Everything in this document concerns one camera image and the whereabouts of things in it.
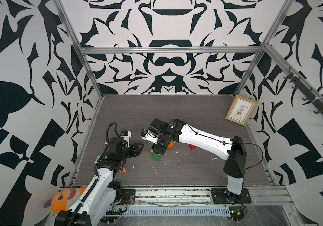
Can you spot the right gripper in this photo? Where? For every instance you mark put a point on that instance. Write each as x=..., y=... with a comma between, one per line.
x=157, y=149

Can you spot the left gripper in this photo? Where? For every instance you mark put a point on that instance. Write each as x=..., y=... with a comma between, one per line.
x=134, y=150

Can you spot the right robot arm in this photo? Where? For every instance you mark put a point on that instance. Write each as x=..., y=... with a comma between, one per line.
x=232, y=150

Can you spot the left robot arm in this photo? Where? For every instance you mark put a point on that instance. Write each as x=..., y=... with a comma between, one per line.
x=102, y=191

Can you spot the orange long lego brick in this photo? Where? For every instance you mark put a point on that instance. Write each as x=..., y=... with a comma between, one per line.
x=171, y=145

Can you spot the small ice cream toy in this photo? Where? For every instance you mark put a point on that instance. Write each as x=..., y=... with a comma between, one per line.
x=123, y=170

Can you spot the orange plush shark toy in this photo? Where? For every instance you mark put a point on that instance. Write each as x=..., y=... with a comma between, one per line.
x=63, y=200

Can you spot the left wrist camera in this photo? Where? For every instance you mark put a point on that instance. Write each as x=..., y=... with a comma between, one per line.
x=126, y=135

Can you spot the white cable duct strip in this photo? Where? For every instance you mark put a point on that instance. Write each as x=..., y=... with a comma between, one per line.
x=175, y=211

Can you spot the wooden picture frame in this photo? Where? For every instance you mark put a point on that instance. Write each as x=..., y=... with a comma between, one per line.
x=241, y=110

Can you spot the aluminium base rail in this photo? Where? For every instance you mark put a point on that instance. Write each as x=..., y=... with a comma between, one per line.
x=164, y=196

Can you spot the wall hook rack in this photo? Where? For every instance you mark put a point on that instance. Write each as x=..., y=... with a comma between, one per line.
x=311, y=95

